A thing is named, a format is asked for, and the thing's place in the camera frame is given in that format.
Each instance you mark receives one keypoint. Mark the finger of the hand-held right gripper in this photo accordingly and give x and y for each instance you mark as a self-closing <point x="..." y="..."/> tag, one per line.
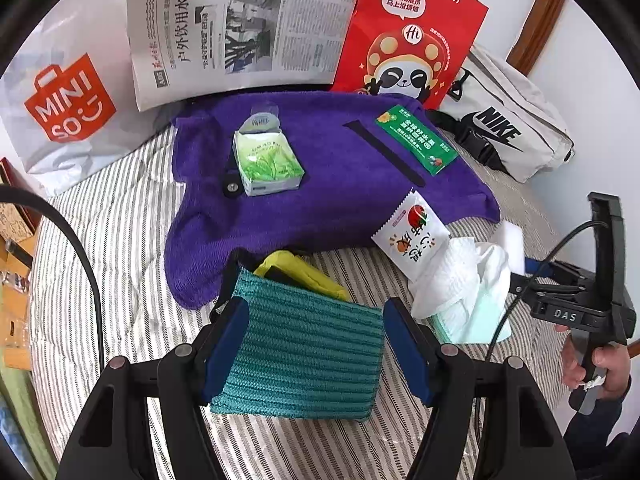
<point x="565" y="272"/>
<point x="535" y="287"/>

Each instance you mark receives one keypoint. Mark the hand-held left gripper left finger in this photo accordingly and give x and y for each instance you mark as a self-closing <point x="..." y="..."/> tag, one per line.
<point x="225" y="355"/>

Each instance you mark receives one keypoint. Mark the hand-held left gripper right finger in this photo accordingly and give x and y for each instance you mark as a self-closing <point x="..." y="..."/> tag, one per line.
<point x="410" y="355"/>

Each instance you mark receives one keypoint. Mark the white sponge block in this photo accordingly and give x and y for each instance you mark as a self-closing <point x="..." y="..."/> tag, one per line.
<point x="511" y="247"/>

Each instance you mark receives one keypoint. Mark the mint green face mask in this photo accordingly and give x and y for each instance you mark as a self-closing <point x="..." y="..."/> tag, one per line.
<point x="475" y="320"/>

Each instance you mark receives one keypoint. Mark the teal ribbed cloth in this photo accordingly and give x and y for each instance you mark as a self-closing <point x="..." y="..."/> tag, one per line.
<point x="300" y="350"/>

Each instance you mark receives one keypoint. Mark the white paper towel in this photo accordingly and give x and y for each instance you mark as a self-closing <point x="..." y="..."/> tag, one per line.
<point x="450" y="280"/>

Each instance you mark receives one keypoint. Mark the yellow mesh pouch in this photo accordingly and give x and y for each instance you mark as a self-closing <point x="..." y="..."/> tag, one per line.
<point x="310" y="277"/>

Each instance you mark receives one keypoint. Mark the white snack packet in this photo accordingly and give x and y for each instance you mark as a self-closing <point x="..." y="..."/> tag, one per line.
<point x="407" y="232"/>

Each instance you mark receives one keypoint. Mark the green sachet packet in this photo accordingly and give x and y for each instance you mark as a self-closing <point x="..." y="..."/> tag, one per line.
<point x="415" y="137"/>

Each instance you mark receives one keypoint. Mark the green tissue pack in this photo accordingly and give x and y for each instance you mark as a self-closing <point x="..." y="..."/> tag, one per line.
<point x="267" y="160"/>

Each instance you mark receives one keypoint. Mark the person's right forearm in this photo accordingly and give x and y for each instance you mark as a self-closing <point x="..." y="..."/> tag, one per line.
<point x="595" y="430"/>

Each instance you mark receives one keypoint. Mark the person's right hand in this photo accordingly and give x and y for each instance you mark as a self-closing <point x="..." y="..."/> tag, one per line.
<point x="612" y="365"/>

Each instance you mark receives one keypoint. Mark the striped bed quilt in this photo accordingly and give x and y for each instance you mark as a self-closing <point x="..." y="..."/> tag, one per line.
<point x="125" y="270"/>

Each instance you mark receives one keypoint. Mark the purple towel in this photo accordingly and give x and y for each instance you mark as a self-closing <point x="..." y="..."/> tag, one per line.
<point x="325" y="200"/>

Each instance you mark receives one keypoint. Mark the white waist bag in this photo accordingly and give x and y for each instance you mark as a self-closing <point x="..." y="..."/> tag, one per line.
<point x="520" y="100"/>

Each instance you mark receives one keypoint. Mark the wooden nightstand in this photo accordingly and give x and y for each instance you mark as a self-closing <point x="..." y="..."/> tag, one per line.
<point x="15" y="320"/>

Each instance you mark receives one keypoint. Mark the patterned red box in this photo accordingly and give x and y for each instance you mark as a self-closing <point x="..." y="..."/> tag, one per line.
<point x="15" y="220"/>

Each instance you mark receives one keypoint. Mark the red paper bag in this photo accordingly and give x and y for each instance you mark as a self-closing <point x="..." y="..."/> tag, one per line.
<point x="370" y="35"/>

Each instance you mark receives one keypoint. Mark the folded newspaper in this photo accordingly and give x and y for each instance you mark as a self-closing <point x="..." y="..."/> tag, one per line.
<point x="250" y="20"/>

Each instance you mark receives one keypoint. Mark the white plastic shopping bag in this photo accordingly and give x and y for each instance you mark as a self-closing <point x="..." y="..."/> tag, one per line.
<point x="100" y="35"/>

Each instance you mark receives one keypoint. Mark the brown wooden door frame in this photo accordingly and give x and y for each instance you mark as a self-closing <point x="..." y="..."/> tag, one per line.
<point x="537" y="20"/>

